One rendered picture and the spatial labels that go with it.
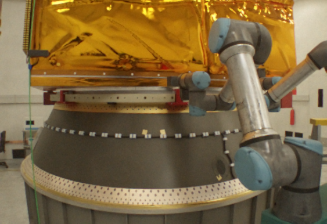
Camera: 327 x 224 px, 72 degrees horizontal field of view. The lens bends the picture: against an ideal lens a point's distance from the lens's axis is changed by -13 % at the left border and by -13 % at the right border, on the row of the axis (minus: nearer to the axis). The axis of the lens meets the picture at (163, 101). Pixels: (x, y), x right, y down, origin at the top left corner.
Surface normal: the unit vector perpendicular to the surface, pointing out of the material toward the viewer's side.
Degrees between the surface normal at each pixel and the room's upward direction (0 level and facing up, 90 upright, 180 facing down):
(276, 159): 64
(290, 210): 72
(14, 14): 90
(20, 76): 90
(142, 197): 43
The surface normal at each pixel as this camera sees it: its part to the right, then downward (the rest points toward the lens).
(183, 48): 0.46, -0.04
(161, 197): 0.06, -0.71
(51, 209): -0.51, 0.02
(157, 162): 0.06, -0.44
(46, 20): 0.21, 0.25
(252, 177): -0.95, 0.12
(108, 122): -0.20, -0.44
